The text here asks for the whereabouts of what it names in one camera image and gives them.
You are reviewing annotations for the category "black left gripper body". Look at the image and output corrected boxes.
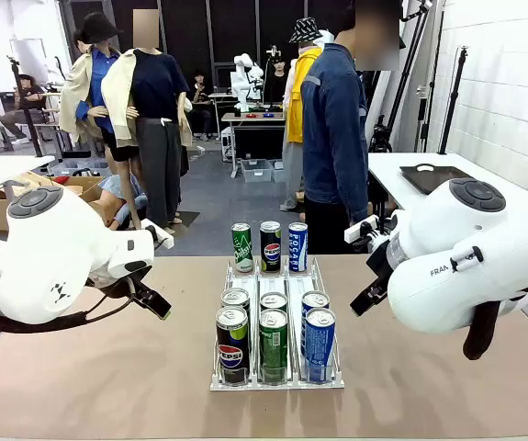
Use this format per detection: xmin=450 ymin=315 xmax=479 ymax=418
xmin=86 ymin=265 xmax=154 ymax=300

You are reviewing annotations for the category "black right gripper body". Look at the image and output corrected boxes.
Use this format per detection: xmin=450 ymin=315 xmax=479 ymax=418
xmin=366 ymin=238 xmax=400 ymax=296

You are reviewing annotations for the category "black serving tray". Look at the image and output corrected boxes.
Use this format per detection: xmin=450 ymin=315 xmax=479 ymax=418
xmin=399 ymin=164 xmax=476 ymax=197

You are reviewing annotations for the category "black Pepsi zero can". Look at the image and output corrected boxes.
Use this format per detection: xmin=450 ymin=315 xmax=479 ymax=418
xmin=215 ymin=305 xmax=251 ymax=386
xmin=259 ymin=220 xmax=282 ymax=273
xmin=219 ymin=288 xmax=251 ymax=313

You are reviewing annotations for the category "person in denim jacket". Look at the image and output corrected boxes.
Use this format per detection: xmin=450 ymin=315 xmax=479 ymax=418
xmin=299 ymin=0 xmax=407 ymax=255

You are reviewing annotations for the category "seated person in dark shirt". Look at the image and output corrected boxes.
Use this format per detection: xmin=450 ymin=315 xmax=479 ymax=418
xmin=0 ymin=73 xmax=49 ymax=141

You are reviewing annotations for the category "person wearing black headset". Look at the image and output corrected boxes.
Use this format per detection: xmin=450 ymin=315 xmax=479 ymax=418
xmin=263 ymin=45 xmax=292 ymax=105

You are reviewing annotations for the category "seated person in black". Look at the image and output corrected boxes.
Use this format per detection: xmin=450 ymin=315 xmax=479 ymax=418
xmin=188 ymin=68 xmax=217 ymax=139

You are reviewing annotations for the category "blue Pocari Sweat can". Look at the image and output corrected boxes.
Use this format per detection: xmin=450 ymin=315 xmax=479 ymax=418
xmin=304 ymin=307 xmax=337 ymax=385
xmin=287 ymin=221 xmax=309 ymax=273
xmin=300 ymin=290 xmax=331 ymax=357

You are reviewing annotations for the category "white can dispenser rack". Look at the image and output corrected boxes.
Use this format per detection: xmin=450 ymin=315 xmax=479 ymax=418
xmin=208 ymin=256 xmax=345 ymax=392

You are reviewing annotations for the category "lying mannequin in blue cloth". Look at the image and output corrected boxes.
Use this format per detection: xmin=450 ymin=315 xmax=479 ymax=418
xmin=93 ymin=174 xmax=150 ymax=231

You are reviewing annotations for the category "green Chilsung cider can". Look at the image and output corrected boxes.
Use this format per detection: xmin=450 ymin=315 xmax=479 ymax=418
xmin=259 ymin=291 xmax=288 ymax=313
xmin=258 ymin=308 xmax=289 ymax=386
xmin=231 ymin=222 xmax=253 ymax=274

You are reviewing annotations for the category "large white side table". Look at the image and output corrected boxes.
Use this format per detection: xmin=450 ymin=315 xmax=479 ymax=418
xmin=366 ymin=152 xmax=528 ymax=217

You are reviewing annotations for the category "brown cardboard box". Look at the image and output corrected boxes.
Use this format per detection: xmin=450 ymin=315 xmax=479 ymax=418
xmin=0 ymin=172 xmax=107 ymax=232

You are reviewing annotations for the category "black tripod with equipment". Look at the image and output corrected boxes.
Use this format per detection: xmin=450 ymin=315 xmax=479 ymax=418
xmin=367 ymin=0 xmax=433 ymax=153

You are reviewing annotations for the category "small white side table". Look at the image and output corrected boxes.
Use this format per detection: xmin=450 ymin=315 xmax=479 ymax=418
xmin=0 ymin=154 xmax=57 ymax=198

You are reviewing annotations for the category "black light stand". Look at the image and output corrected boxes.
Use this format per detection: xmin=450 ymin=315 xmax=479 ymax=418
xmin=438 ymin=45 xmax=470 ymax=155

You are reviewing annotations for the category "mannequin with yellow jacket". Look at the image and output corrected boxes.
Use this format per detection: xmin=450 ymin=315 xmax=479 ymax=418
xmin=280 ymin=17 xmax=333 ymax=213

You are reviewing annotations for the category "grey background work table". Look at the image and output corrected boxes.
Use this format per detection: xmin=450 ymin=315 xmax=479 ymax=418
xmin=220 ymin=112 xmax=287 ymax=178

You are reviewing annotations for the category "mannequin with cream jacket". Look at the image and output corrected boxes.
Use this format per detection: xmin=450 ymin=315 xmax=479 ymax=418
xmin=101 ymin=8 xmax=195 ymax=235

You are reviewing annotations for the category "mannequin with black hat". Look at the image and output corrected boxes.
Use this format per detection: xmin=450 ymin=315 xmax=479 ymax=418
xmin=59 ymin=12 xmax=129 ymax=185

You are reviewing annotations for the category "white board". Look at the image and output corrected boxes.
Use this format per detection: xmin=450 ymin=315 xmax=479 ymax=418
xmin=9 ymin=39 xmax=50 ymax=86

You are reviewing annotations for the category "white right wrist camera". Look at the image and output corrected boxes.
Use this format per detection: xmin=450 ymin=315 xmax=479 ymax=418
xmin=343 ymin=215 xmax=382 ymax=245

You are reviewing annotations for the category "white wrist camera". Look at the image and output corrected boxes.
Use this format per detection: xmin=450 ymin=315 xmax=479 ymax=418
xmin=140 ymin=219 xmax=175 ymax=250
xmin=343 ymin=215 xmax=382 ymax=245

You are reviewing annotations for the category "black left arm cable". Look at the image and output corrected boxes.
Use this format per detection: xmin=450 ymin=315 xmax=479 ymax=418
xmin=0 ymin=275 xmax=139 ymax=344

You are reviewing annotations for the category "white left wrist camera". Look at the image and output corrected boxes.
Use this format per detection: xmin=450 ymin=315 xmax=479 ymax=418
xmin=140 ymin=219 xmax=175 ymax=250

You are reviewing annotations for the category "black right arm cable sleeve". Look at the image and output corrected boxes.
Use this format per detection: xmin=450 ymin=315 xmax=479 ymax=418
xmin=463 ymin=278 xmax=528 ymax=362

